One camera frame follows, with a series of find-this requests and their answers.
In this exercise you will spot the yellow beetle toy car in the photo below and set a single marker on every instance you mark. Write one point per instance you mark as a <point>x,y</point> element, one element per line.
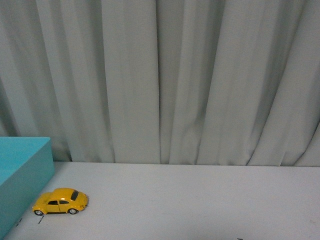
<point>61,200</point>

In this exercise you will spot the grey pleated curtain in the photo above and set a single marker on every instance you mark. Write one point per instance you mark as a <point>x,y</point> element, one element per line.
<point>185,82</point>

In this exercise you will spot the turquoise plastic storage bin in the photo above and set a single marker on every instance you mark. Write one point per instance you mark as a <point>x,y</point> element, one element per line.
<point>26,166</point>

